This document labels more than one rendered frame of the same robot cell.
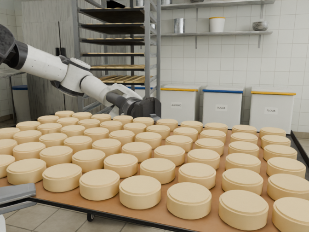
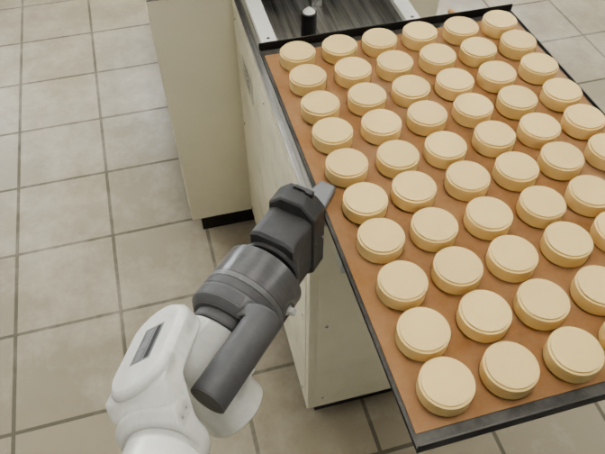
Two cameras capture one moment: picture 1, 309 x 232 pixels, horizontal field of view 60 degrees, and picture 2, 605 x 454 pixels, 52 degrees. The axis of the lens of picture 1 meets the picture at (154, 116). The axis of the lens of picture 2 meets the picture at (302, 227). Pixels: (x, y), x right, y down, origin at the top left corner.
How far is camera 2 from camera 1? 1.07 m
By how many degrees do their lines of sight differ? 100
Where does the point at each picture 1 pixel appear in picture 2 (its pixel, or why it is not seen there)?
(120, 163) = (548, 119)
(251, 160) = (438, 47)
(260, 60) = not seen: outside the picture
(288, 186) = (472, 24)
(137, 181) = (562, 91)
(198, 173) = (505, 67)
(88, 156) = (567, 149)
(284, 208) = (508, 23)
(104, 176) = (581, 113)
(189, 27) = not seen: outside the picture
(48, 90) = not seen: outside the picture
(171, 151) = (475, 100)
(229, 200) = (527, 43)
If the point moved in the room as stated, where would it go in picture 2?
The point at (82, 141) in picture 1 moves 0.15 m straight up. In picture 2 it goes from (543, 189) to (591, 78)
